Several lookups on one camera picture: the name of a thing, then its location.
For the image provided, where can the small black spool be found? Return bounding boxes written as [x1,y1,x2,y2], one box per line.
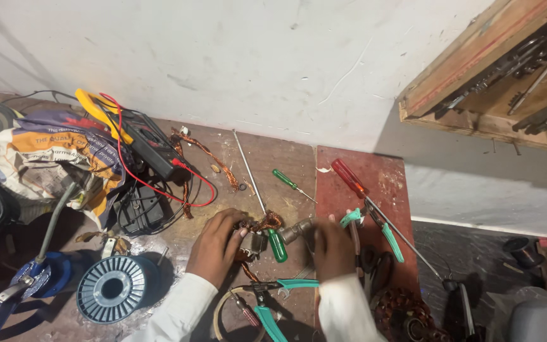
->
[502,237,546,269]

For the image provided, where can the blue-grey plastic wire spool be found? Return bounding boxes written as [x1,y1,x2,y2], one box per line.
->
[76,254,163,326]

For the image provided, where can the wooden wall tool rack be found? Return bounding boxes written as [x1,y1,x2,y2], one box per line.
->
[398,0,547,156]

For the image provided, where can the yellow and black clamp meter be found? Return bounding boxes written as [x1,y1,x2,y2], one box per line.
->
[74,88,192,182]

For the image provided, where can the red test lead cable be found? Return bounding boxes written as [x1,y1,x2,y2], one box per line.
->
[99,92,216,208]

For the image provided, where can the beige ring hoop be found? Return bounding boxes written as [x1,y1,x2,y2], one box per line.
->
[213,286,266,342]

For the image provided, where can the copper-wound motor stator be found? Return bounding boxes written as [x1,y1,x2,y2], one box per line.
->
[372,286,452,342]

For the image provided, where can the newspaper-wrapped bundle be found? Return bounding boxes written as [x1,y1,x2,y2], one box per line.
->
[0,111,128,230]

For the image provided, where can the small red-handled screwdriver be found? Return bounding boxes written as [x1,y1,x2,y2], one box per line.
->
[229,290,263,329]

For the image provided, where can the loose copper wire strand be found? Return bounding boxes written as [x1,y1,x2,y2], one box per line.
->
[169,126,241,220]

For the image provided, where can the teal-handled long-nose pliers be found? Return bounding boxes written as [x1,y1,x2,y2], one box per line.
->
[249,278,320,342]

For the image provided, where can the small steel spanner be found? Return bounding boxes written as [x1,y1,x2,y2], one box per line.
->
[277,264,316,300]

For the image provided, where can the small motor with copper winding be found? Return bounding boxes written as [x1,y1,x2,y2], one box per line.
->
[234,211,284,261]

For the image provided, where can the black test lead cable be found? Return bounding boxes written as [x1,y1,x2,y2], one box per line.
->
[2,90,194,237]

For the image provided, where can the grey plastic casing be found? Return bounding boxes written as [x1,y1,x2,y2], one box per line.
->
[508,298,547,342]

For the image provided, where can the teal-handled cutting pliers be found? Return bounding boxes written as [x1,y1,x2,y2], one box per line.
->
[339,197,405,264]

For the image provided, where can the person's left hand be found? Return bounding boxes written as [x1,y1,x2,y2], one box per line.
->
[185,207,251,289]

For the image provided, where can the person's right hand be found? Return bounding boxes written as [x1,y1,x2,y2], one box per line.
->
[312,213,358,282]

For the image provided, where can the black plastic box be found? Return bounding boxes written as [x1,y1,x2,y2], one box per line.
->
[111,184,166,237]

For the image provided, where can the black-handled scissors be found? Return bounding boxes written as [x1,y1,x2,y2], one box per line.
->
[355,245,396,297]

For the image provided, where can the small green-handled screwdriver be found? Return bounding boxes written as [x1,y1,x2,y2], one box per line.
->
[272,168,318,204]

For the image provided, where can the long green-handled screwdriver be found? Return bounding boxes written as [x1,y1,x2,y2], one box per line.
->
[233,129,289,264]

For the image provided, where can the black soldering iron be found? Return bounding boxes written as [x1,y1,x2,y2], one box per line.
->
[443,278,485,342]

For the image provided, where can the steel hammer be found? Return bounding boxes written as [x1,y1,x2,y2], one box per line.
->
[280,218,318,246]

